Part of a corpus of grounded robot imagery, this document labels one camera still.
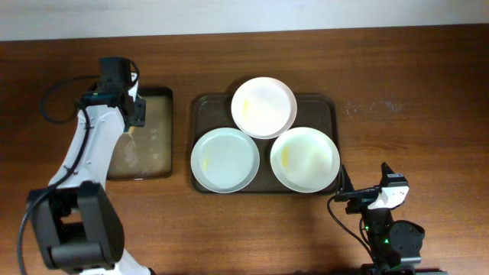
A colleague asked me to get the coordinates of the small black water tray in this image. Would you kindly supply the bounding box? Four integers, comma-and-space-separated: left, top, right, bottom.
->
107, 86, 173, 181

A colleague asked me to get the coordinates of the light blue plate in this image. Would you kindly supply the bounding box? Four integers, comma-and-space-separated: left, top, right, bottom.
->
190, 128, 261, 194

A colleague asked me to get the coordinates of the pinkish white plate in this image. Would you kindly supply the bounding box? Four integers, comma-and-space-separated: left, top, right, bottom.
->
231, 76, 298, 139

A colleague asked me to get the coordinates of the large brown serving tray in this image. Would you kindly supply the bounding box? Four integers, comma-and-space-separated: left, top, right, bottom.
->
189, 93, 340, 195

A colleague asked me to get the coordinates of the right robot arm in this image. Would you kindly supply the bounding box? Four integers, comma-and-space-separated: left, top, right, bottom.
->
334, 163, 444, 275

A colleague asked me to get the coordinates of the light green plate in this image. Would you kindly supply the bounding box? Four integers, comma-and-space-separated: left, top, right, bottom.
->
270, 127, 341, 193

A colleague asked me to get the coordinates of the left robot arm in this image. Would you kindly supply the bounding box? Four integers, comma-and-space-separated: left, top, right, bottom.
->
22, 71, 153, 274

